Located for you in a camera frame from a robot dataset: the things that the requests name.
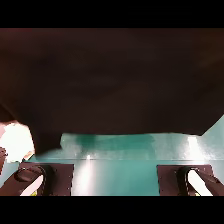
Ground black garment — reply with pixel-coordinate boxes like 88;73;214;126
0;28;224;156

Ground white garment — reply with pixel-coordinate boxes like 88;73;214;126
0;121;36;164

